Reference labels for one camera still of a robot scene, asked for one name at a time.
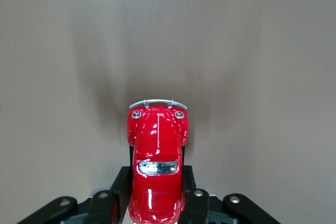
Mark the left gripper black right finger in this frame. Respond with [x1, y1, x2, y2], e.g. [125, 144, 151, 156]
[181, 144, 211, 224]

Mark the red beetle toy car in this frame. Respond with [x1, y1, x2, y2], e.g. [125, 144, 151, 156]
[127, 99, 190, 224]

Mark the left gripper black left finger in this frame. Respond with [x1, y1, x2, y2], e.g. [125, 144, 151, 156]
[88, 144, 135, 224]

